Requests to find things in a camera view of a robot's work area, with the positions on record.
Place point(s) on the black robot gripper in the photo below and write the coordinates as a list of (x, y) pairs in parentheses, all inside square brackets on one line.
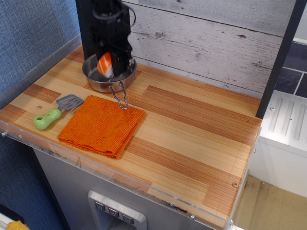
[(110, 34)]

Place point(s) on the orange white salmon sushi toy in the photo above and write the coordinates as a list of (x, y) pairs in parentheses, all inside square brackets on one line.
[(104, 65)]

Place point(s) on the small steel pan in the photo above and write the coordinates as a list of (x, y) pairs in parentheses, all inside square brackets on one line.
[(113, 84)]

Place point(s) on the orange cloth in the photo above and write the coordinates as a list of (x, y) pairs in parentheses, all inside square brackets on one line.
[(102, 127)]

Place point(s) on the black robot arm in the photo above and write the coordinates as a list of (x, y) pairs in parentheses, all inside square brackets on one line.
[(106, 6)]

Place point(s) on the steel cabinet with button panel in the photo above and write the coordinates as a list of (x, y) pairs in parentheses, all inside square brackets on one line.
[(92, 201)]

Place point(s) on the yellow object at corner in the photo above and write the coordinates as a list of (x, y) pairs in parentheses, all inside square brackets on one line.
[(16, 225)]

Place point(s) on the white radiator cover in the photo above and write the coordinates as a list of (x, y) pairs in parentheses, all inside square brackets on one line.
[(280, 153)]

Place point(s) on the green handled grey spatula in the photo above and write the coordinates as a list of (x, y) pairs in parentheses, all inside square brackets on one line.
[(68, 102)]

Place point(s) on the dark vertical post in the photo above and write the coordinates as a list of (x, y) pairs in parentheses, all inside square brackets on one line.
[(281, 56)]

